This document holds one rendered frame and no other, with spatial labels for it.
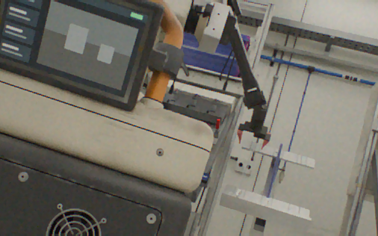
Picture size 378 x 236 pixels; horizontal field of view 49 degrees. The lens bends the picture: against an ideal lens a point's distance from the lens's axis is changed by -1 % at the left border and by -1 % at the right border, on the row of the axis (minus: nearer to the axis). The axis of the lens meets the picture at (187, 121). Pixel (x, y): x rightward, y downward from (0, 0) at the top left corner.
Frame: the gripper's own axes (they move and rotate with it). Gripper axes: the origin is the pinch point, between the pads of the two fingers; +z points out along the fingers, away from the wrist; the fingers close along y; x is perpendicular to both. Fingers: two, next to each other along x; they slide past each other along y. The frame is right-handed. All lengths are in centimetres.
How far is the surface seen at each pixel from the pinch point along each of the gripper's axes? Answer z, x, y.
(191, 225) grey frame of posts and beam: 24.6, 32.7, 13.9
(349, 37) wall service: 13, -217, -53
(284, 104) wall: 76, -187, -16
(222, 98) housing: 7, -46, 22
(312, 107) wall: 73, -189, -40
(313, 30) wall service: 14, -217, -22
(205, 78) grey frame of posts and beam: 3, -54, 35
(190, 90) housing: 7, -45, 40
